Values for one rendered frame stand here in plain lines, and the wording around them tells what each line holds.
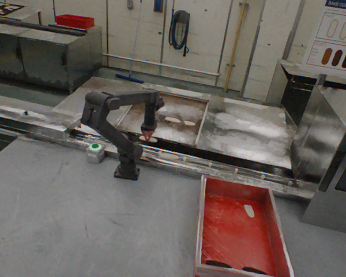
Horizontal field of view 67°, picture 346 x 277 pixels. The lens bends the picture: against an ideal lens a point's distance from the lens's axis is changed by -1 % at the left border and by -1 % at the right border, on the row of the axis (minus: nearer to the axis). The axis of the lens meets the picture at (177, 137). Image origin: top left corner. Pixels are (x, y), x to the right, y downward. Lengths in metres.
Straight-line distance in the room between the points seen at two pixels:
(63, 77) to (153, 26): 1.94
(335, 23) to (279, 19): 2.70
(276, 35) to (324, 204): 3.63
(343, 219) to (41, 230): 1.23
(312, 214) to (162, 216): 0.65
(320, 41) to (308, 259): 1.30
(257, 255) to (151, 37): 4.52
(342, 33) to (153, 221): 1.57
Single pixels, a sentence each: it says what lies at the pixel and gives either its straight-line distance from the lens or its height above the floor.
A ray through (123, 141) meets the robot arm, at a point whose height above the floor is 1.06.
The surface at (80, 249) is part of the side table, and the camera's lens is 1.07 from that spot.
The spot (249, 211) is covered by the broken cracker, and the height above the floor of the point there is 0.83.
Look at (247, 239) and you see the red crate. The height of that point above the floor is 0.82.
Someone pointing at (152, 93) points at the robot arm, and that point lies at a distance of 1.25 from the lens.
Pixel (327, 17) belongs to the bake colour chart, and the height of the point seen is 1.61.
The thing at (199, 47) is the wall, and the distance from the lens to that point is 4.99.
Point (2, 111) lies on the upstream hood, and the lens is 1.83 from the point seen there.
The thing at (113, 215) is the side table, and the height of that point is 0.82.
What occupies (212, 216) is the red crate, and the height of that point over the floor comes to 0.82.
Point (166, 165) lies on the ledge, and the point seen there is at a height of 0.86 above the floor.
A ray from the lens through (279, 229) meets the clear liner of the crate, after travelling 1.11.
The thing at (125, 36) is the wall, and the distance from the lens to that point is 5.36.
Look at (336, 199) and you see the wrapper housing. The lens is 1.29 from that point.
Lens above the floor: 1.68
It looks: 30 degrees down
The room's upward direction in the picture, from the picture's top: 8 degrees clockwise
